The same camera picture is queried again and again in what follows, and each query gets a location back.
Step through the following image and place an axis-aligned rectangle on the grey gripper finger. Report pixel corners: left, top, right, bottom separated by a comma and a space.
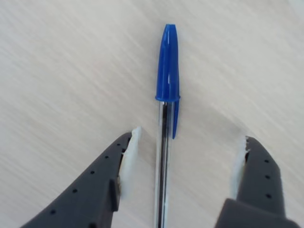
215, 135, 302, 228
20, 126, 143, 228

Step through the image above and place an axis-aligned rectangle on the blue ballpoint pen with cap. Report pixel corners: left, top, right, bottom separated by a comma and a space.
154, 23, 181, 228

